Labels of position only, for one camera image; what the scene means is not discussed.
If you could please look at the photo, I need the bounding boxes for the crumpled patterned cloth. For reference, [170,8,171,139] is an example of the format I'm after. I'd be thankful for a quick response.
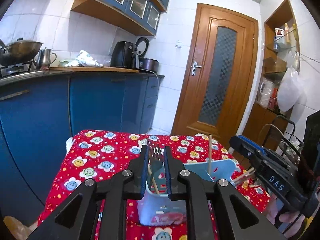
[75,50,104,68]

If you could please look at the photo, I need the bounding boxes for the person's right hand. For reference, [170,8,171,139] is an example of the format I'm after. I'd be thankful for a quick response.
[265,195,313,239]

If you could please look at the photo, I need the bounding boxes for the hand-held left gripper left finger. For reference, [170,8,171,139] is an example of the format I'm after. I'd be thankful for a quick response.
[29,145,150,240]

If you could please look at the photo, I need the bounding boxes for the blue base cabinets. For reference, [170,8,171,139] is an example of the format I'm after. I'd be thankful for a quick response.
[0,75,164,230]

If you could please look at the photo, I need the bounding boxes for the metal door handle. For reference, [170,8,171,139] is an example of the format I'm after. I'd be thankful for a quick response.
[191,60,202,76]

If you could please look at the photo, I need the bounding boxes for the light blue utensil box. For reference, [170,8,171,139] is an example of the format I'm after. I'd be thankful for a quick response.
[137,159,237,227]

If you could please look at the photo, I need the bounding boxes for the red smiley flower tablecloth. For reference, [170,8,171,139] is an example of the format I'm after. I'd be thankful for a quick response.
[37,129,272,240]

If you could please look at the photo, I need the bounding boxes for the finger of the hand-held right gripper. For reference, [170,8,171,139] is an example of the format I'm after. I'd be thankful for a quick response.
[236,135,290,167]
[229,136,273,180]

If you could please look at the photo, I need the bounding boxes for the black air fryer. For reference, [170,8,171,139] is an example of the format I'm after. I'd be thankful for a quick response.
[110,41,137,68]

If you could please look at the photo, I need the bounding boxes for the wooden stool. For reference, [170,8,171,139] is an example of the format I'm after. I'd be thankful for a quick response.
[4,215,38,240]

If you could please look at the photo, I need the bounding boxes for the black rice cooker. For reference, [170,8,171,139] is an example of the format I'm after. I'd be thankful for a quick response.
[134,37,160,72]

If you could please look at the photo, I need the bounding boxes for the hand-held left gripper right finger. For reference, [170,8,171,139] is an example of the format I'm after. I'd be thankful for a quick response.
[164,145,288,240]

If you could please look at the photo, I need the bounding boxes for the metal pitcher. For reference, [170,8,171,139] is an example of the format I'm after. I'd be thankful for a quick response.
[34,47,57,71]

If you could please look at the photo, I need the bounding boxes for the large metal wok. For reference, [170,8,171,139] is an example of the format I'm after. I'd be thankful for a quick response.
[0,38,43,67]

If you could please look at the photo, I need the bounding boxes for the wooden shelf unit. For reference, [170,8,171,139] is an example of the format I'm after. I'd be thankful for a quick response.
[240,0,300,150]

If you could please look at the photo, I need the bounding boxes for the white plastic bag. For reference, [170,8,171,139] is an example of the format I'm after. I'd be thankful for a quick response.
[277,51,307,112]

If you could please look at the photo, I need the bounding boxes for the gas stove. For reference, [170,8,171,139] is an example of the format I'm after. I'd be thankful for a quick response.
[0,61,34,78]

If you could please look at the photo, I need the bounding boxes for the black wire cart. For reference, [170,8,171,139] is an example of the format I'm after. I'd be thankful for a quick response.
[259,115,305,160]

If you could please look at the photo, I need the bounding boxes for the wooden door with glass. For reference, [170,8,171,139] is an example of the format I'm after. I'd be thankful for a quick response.
[171,3,259,153]

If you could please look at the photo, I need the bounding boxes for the wooden cutting board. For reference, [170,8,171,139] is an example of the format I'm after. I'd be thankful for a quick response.
[49,66,140,73]

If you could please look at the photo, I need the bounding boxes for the blue wooden wall cabinet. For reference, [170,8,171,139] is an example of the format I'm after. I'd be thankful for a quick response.
[71,0,173,37]

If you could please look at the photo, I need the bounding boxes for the metal fork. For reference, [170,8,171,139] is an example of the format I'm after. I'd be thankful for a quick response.
[146,139,165,183]

